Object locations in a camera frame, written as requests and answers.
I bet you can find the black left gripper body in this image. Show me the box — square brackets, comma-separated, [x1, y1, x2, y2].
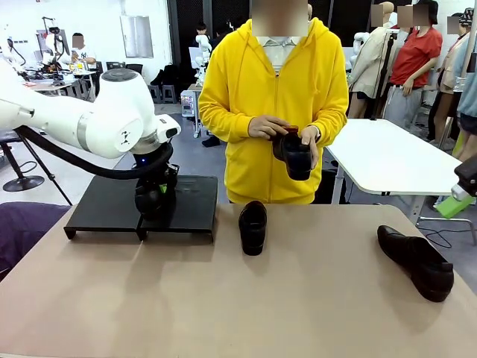
[134, 151, 178, 187]

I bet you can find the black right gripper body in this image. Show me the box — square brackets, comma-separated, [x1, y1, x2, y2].
[453, 153, 477, 198]

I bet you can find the black leather dress shoe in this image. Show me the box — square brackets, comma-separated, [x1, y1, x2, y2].
[133, 178, 176, 222]
[376, 224, 455, 303]

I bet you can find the black chunky loafer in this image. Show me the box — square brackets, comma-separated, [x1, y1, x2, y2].
[238, 200, 268, 257]
[271, 125, 313, 181]

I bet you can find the person's right forearm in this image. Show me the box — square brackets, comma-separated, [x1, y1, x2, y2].
[198, 92, 258, 145]

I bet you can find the person's left forearm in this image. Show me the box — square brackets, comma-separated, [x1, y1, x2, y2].
[315, 95, 350, 147]

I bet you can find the black light stand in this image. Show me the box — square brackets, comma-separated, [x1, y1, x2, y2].
[370, 31, 398, 121]

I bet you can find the person's right hand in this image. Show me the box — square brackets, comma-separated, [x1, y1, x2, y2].
[247, 114, 291, 142]

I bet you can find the person's left hand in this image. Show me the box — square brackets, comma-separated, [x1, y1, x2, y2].
[299, 125, 322, 172]

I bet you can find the lit computer case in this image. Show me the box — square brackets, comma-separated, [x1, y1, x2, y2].
[180, 90, 198, 119]

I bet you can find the white folding table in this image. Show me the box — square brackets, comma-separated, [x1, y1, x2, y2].
[323, 118, 476, 236]

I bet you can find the black bag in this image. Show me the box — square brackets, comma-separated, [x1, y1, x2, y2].
[151, 63, 179, 87]

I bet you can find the black tripod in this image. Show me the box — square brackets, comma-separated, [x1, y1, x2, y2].
[0, 128, 74, 207]

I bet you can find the cluttered workbench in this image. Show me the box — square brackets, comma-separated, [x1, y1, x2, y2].
[22, 69, 100, 101]

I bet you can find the seated person in white shirt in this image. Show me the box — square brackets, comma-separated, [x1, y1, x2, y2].
[61, 32, 98, 72]

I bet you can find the figure in red shirt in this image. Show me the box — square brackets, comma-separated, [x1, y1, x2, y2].
[387, 0, 444, 131]

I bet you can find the person in yellow hoodie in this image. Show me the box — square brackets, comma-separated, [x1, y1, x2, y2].
[198, 0, 350, 205]

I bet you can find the purple cloth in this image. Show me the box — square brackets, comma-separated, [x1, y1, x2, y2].
[0, 203, 72, 275]

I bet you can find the mannequin in beige coat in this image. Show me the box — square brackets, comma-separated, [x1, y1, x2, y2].
[348, 1, 396, 120]

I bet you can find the black and white robot rig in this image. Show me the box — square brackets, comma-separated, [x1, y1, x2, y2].
[37, 15, 72, 66]

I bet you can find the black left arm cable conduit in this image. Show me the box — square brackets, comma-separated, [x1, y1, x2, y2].
[13, 125, 177, 180]

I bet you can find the black floor cable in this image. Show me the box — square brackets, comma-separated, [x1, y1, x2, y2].
[424, 223, 477, 249]

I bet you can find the white wall panel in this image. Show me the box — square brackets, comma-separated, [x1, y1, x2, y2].
[119, 15, 154, 59]

